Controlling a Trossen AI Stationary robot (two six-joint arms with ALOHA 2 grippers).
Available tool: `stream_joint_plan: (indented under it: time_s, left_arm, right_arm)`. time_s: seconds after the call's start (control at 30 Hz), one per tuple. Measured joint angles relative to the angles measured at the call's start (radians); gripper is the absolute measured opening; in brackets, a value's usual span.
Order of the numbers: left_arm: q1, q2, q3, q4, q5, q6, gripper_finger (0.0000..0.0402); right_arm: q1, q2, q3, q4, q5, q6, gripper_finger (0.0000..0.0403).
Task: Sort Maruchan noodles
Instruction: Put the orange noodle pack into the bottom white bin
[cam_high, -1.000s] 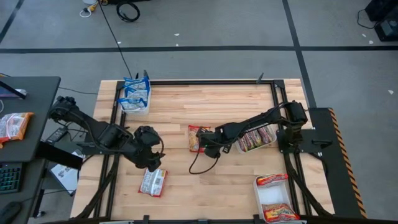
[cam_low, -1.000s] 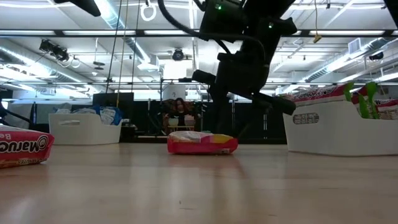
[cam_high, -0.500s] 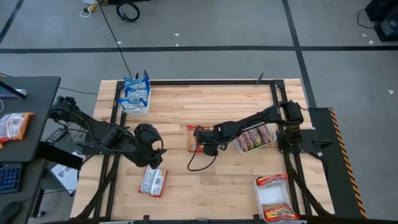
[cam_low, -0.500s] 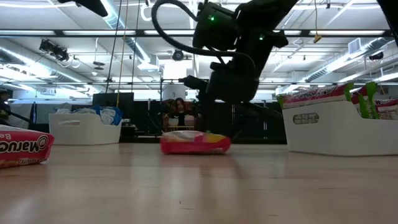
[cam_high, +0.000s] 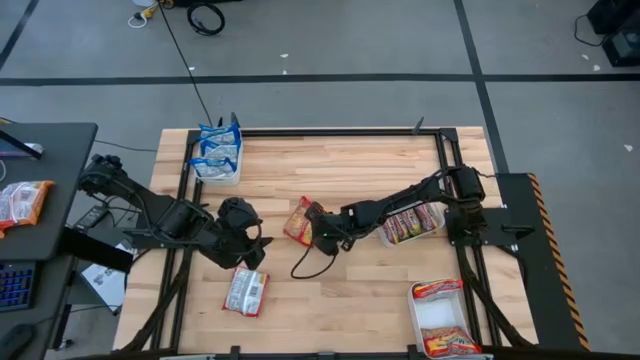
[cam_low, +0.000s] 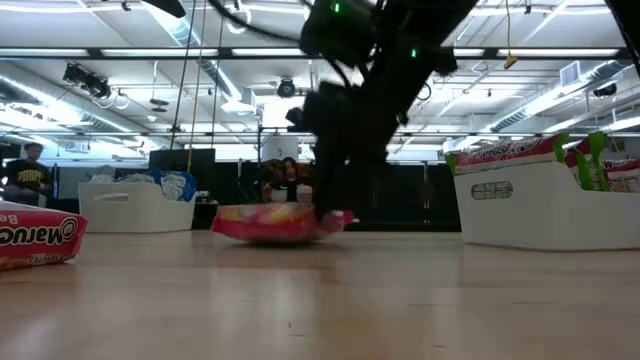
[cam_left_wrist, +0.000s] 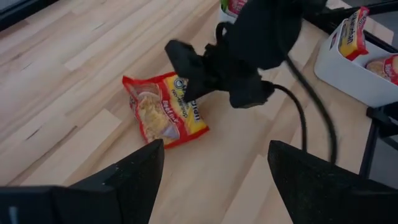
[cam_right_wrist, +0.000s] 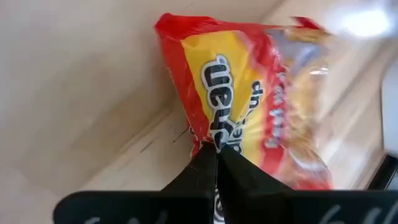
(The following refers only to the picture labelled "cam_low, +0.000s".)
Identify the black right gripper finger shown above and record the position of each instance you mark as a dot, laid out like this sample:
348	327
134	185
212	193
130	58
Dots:
341	190
324	192

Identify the red Maruchan noodle packet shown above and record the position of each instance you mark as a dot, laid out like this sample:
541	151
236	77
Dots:
35	240
270	225

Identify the blue Maruchan noodle packet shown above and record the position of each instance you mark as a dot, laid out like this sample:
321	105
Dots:
175	187
137	178
102	178

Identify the yellow noodle packet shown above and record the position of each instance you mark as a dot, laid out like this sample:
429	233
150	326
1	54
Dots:
500	152

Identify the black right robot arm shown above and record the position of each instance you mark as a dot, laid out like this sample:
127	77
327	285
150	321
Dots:
425	30

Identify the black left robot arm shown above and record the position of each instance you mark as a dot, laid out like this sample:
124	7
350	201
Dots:
340	35

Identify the pink-lidded cup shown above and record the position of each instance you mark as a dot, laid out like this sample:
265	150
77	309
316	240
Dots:
305	195

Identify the person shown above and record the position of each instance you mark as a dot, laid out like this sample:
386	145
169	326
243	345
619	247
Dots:
291	180
27	175

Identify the white cup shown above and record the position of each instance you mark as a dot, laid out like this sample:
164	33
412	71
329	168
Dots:
279	196

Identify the white column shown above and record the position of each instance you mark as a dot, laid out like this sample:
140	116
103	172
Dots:
280	148

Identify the round black ceiling fixture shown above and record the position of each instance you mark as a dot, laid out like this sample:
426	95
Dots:
286	88

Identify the white ceiling unit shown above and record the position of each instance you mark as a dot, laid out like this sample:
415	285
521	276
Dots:
239	106

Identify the black cabinet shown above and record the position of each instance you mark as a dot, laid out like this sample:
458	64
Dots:
180	160

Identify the yellow hanging plug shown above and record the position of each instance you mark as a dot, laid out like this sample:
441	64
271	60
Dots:
510	62

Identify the white plastic bin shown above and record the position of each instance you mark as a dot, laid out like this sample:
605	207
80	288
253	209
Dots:
540	215
135	210

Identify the black ceiling light cluster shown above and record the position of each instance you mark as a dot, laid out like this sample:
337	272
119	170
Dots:
87	80

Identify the black partition wall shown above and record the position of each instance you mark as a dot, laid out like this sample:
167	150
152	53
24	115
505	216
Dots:
410	200

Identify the silver air duct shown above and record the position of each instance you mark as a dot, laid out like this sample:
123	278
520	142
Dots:
550	97
210	70

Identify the black aluminium rig frame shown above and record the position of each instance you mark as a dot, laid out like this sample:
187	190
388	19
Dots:
630	20

